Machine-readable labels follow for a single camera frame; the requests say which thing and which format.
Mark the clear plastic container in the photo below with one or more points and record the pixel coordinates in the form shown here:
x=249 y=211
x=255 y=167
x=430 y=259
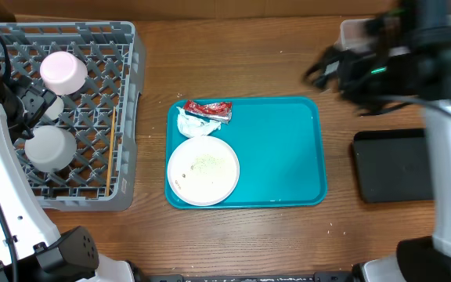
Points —
x=433 y=54

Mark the grey bowl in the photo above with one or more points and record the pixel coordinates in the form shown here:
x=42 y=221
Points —
x=51 y=149

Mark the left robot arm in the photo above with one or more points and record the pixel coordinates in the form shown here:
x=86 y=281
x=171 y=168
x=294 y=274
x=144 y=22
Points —
x=31 y=248

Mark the red foil snack wrapper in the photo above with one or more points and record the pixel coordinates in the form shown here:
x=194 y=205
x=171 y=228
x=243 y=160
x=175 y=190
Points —
x=221 y=111

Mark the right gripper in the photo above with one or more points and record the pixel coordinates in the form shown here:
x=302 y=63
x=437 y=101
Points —
x=337 y=68

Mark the grey dishwasher rack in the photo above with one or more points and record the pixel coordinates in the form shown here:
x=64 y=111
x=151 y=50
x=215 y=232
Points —
x=115 y=58

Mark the crumpled white napkin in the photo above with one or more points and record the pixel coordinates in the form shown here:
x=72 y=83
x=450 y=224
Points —
x=191 y=126

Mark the black plastic tray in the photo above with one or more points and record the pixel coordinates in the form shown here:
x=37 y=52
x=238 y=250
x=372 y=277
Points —
x=392 y=165

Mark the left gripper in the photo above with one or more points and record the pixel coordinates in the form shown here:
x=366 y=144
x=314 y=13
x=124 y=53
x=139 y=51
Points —
x=39 y=99

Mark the white paper cup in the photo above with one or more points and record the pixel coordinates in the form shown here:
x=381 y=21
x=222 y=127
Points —
x=55 y=109

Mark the teal plastic tray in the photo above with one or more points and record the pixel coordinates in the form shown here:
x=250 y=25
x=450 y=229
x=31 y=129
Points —
x=279 y=145

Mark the large white plate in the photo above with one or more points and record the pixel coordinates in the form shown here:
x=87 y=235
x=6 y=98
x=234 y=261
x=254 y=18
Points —
x=203 y=171

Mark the brown cardboard backdrop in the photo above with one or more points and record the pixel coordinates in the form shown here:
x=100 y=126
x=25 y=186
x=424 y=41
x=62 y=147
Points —
x=187 y=9

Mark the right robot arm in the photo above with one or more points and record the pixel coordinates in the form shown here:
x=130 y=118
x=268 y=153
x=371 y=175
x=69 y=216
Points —
x=425 y=258

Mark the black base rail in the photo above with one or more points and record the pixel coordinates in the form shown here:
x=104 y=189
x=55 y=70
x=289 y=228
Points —
x=339 y=276

